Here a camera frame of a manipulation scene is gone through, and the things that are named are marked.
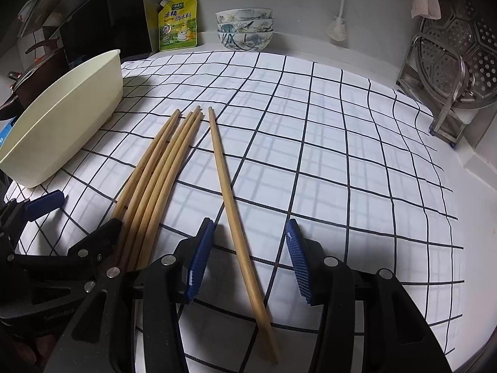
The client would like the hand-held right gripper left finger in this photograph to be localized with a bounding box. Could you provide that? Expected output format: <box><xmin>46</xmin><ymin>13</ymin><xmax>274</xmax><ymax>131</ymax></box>
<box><xmin>43</xmin><ymin>219</ymin><xmax>215</xmax><ymax>373</ymax></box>

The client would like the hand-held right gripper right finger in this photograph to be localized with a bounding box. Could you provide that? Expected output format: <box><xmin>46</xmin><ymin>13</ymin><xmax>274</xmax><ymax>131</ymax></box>
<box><xmin>285</xmin><ymin>219</ymin><xmax>454</xmax><ymax>373</ymax></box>

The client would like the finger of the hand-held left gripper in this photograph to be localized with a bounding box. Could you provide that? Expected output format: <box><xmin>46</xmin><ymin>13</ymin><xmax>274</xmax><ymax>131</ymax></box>
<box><xmin>0</xmin><ymin>190</ymin><xmax>66</xmax><ymax>238</ymax></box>
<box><xmin>67</xmin><ymin>218</ymin><xmax>124</xmax><ymax>276</ymax></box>

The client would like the single wooden chopstick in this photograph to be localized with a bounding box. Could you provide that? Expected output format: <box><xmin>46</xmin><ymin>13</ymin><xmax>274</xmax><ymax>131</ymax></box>
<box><xmin>207</xmin><ymin>106</ymin><xmax>280</xmax><ymax>365</ymax></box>

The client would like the bundle of wooden chopsticks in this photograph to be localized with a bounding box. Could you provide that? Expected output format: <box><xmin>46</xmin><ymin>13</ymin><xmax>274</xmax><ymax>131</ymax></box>
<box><xmin>111</xmin><ymin>105</ymin><xmax>205</xmax><ymax>274</ymax></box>

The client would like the cream plastic basin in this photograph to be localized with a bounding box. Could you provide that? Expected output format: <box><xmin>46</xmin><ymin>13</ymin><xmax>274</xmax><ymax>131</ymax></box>
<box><xmin>0</xmin><ymin>49</ymin><xmax>124</xmax><ymax>189</ymax></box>

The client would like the blue box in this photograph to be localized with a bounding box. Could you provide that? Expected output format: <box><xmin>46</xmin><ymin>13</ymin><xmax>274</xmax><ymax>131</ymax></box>
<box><xmin>0</xmin><ymin>117</ymin><xmax>18</xmax><ymax>150</ymax></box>

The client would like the white black-checked cloth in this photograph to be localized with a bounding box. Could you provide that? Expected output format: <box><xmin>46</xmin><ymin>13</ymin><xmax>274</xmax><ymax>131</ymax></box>
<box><xmin>4</xmin><ymin>49</ymin><xmax>467</xmax><ymax>373</ymax></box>

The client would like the dark red pan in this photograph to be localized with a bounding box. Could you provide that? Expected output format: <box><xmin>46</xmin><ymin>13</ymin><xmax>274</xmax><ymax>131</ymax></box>
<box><xmin>0</xmin><ymin>71</ymin><xmax>25</xmax><ymax>122</ymax></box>

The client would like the dark cooking pot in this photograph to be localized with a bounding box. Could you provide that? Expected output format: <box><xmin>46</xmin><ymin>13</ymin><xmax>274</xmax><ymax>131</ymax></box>
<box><xmin>8</xmin><ymin>37</ymin><xmax>71</xmax><ymax>119</ymax></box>

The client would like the glass pot lid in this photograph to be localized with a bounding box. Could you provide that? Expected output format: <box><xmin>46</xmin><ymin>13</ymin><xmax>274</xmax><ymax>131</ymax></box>
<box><xmin>16</xmin><ymin>38</ymin><xmax>66</xmax><ymax>86</ymax></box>

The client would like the metal rack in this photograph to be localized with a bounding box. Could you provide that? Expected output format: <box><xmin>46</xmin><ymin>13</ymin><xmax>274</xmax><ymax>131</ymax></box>
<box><xmin>396</xmin><ymin>34</ymin><xmax>476</xmax><ymax>149</ymax></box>

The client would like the black range hood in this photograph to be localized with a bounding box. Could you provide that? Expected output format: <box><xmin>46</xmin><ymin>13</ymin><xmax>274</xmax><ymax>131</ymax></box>
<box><xmin>0</xmin><ymin>0</ymin><xmax>133</xmax><ymax>40</ymax></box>

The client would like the floral ceramic bowl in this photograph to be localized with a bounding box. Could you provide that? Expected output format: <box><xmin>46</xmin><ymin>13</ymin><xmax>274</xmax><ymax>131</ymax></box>
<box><xmin>217</xmin><ymin>29</ymin><xmax>275</xmax><ymax>52</ymax></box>
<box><xmin>216</xmin><ymin>19</ymin><xmax>274</xmax><ymax>33</ymax></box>
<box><xmin>215</xmin><ymin>8</ymin><xmax>273</xmax><ymax>22</ymax></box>

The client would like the yellow seasoning pouch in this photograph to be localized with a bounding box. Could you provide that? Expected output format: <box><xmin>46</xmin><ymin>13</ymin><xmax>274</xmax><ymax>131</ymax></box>
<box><xmin>158</xmin><ymin>0</ymin><xmax>199</xmax><ymax>52</ymax></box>

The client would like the white dish brush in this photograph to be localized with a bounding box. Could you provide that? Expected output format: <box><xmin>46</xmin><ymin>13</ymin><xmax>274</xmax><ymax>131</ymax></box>
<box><xmin>326</xmin><ymin>0</ymin><xmax>352</xmax><ymax>43</ymax></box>

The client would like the perforated metal steamer plate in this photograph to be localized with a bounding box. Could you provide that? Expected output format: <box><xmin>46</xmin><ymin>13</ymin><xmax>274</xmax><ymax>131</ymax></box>
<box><xmin>417</xmin><ymin>0</ymin><xmax>497</xmax><ymax>110</ymax></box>

